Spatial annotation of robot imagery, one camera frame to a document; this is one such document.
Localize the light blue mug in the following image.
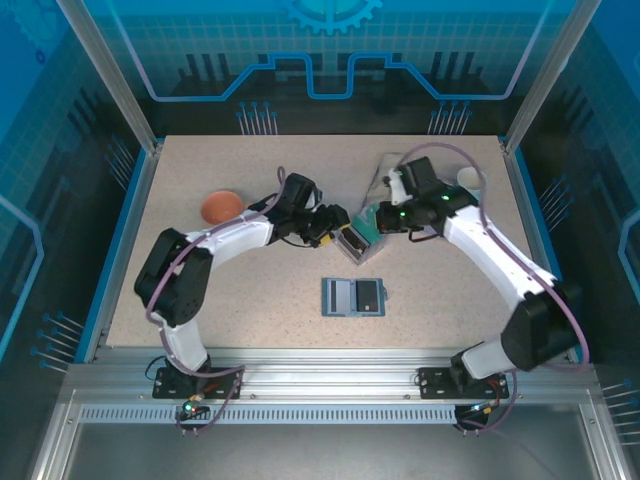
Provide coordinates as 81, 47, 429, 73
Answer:
455, 167, 487, 199

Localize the aluminium side rail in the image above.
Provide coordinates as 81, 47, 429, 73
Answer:
74, 142, 166, 365
501, 142, 590, 365

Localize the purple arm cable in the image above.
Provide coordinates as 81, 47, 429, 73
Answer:
144, 165, 289, 437
397, 143, 591, 436

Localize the slotted grey cable duct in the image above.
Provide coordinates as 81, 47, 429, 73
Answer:
77, 404, 460, 427

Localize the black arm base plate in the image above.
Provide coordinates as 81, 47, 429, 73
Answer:
416, 366, 511, 401
152, 366, 245, 401

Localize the green credit card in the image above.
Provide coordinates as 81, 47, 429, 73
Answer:
351, 204, 382, 246

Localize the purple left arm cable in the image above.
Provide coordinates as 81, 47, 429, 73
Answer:
144, 165, 289, 437

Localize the metal lower shelf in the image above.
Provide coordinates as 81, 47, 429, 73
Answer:
29, 389, 631, 480

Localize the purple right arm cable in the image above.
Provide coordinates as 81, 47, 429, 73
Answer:
397, 143, 591, 436

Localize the grey card holder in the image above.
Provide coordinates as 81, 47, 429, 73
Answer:
333, 207, 390, 267

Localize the aluminium front frame rail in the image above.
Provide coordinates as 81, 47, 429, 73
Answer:
64, 347, 599, 401

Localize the beige folded cloth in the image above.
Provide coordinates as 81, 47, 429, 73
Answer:
367, 152, 407, 211

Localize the teal leather card holder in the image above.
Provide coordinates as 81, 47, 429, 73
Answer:
321, 276, 390, 319

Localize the aluminium frame post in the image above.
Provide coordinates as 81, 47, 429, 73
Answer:
501, 0, 587, 154
53, 0, 165, 152

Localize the orange ceramic cup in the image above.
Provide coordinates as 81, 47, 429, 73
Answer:
199, 188, 245, 225

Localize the silver credit card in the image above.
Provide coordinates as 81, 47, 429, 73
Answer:
326, 279, 352, 314

